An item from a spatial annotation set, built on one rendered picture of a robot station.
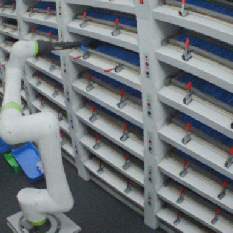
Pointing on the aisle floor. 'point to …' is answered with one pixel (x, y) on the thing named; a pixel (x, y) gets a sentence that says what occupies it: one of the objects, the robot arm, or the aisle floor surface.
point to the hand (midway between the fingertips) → (74, 44)
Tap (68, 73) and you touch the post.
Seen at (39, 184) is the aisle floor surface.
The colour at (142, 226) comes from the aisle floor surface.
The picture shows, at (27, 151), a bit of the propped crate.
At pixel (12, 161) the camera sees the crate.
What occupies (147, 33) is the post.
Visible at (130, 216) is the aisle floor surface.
